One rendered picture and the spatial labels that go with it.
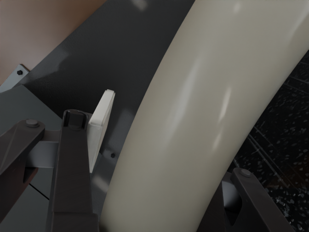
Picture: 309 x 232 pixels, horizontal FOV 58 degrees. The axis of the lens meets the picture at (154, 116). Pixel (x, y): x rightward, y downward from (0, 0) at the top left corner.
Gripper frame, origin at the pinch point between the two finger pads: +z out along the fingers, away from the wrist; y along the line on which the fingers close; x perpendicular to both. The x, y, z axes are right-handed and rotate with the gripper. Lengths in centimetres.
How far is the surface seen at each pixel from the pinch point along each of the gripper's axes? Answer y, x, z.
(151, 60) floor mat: 5, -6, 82
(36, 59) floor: -35, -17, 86
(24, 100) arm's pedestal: -34, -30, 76
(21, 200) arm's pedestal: -18, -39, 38
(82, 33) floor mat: -20, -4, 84
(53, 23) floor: -31, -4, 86
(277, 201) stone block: 22.8, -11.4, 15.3
